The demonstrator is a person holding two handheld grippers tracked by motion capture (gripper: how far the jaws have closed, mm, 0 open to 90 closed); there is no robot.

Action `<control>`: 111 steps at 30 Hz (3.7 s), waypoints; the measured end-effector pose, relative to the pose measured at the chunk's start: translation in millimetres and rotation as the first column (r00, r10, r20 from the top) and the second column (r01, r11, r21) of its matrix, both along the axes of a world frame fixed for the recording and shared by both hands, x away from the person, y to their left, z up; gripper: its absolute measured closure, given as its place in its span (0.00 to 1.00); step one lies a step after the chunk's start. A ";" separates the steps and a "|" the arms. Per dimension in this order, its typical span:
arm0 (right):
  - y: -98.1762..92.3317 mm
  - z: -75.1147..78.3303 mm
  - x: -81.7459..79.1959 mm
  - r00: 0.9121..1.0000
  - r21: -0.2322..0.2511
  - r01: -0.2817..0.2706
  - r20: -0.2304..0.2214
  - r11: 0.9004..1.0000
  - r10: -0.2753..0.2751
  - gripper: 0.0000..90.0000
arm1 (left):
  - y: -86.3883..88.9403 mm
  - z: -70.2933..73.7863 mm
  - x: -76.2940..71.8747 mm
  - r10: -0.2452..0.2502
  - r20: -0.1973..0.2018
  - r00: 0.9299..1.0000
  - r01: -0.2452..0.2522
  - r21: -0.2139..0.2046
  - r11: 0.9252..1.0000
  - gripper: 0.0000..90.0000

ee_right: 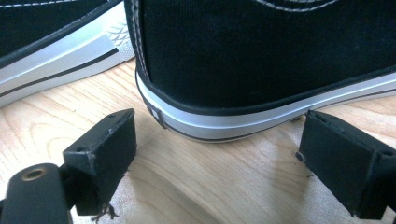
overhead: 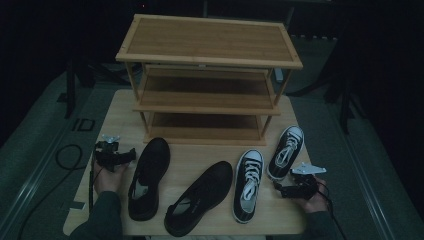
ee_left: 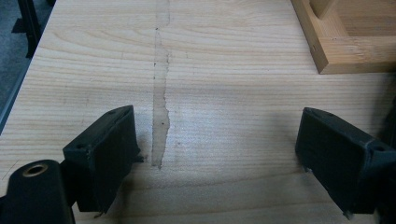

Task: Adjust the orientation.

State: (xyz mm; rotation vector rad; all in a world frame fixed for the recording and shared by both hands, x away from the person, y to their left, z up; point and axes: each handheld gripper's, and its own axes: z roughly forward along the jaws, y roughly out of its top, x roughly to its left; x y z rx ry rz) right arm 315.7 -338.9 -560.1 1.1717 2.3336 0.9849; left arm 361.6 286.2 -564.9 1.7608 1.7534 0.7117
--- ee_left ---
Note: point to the wooden three-tier shoe rack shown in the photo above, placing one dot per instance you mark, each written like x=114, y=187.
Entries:
x=351, y=46

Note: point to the worn clear tape strip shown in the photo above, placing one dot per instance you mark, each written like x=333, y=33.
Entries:
x=160, y=102

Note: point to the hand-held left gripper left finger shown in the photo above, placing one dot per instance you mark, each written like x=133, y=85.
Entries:
x=102, y=155

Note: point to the black metal stand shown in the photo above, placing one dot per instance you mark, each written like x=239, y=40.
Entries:
x=31, y=25

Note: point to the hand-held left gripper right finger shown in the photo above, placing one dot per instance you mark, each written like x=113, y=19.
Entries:
x=336, y=158

